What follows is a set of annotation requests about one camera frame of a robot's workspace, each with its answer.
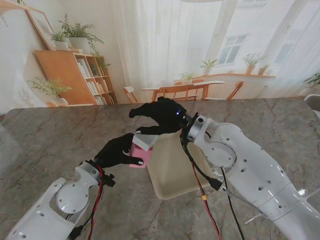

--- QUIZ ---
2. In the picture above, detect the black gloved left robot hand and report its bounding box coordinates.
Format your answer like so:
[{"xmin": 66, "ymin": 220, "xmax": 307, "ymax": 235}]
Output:
[{"xmin": 93, "ymin": 132, "xmax": 146, "ymax": 169}]

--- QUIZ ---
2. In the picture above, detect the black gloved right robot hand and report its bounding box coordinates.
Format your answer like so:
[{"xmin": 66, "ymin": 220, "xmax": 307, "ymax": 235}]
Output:
[{"xmin": 128, "ymin": 96, "xmax": 189, "ymax": 137}]

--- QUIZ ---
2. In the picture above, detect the pink square bottle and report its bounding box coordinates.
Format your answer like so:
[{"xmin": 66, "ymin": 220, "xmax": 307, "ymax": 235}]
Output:
[{"xmin": 128, "ymin": 142, "xmax": 154, "ymax": 170}]

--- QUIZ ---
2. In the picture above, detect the white square bottle cap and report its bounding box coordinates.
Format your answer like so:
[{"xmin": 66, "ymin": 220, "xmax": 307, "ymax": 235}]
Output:
[{"xmin": 132, "ymin": 130, "xmax": 159, "ymax": 152}]

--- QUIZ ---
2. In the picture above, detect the white baking tray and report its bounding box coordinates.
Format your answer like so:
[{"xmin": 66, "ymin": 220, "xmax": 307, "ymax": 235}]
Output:
[{"xmin": 147, "ymin": 131, "xmax": 216, "ymax": 200}]

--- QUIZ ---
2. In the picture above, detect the printed room scene backdrop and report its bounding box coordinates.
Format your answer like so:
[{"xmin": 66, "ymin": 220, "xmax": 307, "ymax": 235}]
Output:
[{"xmin": 0, "ymin": 0, "xmax": 320, "ymax": 111}]

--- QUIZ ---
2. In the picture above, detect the white rounded object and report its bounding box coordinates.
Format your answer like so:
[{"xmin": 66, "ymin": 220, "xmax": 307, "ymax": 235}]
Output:
[{"xmin": 304, "ymin": 93, "xmax": 320, "ymax": 113}]

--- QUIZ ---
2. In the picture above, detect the red left arm cable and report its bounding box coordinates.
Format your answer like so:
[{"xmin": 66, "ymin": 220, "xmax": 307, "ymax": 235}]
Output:
[{"xmin": 86, "ymin": 164, "xmax": 105, "ymax": 240}]

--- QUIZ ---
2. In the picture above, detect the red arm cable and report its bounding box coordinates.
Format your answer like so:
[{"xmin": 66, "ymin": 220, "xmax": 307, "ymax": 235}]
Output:
[
  {"xmin": 86, "ymin": 164, "xmax": 105, "ymax": 240},
  {"xmin": 184, "ymin": 147, "xmax": 222, "ymax": 240}
]

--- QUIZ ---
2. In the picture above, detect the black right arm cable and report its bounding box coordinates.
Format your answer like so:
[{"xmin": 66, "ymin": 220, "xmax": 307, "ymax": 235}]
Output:
[{"xmin": 180, "ymin": 132, "xmax": 247, "ymax": 240}]

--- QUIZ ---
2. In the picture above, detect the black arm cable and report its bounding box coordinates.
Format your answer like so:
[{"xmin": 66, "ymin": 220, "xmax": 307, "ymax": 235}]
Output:
[
  {"xmin": 68, "ymin": 186, "xmax": 101, "ymax": 240},
  {"xmin": 180, "ymin": 132, "xmax": 247, "ymax": 240}
]

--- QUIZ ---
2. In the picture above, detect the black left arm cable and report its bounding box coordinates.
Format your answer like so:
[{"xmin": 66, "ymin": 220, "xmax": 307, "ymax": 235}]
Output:
[{"xmin": 68, "ymin": 186, "xmax": 101, "ymax": 240}]

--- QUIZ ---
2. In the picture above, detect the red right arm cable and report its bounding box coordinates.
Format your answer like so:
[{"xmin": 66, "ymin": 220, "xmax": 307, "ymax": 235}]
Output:
[{"xmin": 184, "ymin": 147, "xmax": 222, "ymax": 240}]

